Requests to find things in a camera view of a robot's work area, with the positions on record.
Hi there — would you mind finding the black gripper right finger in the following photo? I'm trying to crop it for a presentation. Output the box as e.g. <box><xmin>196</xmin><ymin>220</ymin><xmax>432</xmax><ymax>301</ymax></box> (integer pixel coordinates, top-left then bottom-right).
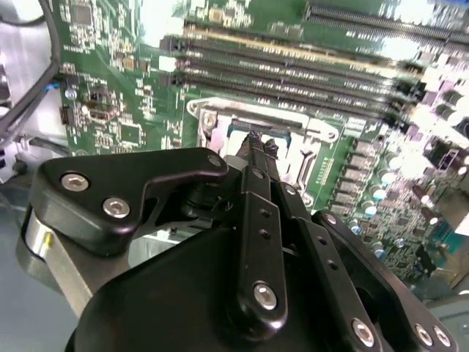
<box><xmin>265</xmin><ymin>139</ymin><xmax>459</xmax><ymax>352</ymax></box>

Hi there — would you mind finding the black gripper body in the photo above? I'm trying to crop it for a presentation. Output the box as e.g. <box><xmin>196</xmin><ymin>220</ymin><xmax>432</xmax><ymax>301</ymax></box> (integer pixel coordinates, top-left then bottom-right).
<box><xmin>64</xmin><ymin>229</ymin><xmax>413</xmax><ymax>352</ymax></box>

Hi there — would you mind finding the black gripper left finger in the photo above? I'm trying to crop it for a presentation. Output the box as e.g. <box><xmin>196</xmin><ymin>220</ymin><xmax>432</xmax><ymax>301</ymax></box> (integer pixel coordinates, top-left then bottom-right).
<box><xmin>16</xmin><ymin>130</ymin><xmax>291</xmax><ymax>332</ymax></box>

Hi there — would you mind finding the metal wire locking lever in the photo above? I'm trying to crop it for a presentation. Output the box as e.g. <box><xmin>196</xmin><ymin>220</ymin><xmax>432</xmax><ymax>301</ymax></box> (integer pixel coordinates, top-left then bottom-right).
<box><xmin>197</xmin><ymin>108</ymin><xmax>208</xmax><ymax>150</ymax></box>
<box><xmin>292</xmin><ymin>150</ymin><xmax>318</xmax><ymax>190</ymax></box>

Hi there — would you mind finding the silver CPU green edge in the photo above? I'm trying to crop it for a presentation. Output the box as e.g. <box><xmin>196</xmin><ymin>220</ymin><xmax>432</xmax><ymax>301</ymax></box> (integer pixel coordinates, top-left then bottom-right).
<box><xmin>227</xmin><ymin>125</ymin><xmax>292</xmax><ymax>158</ymax></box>

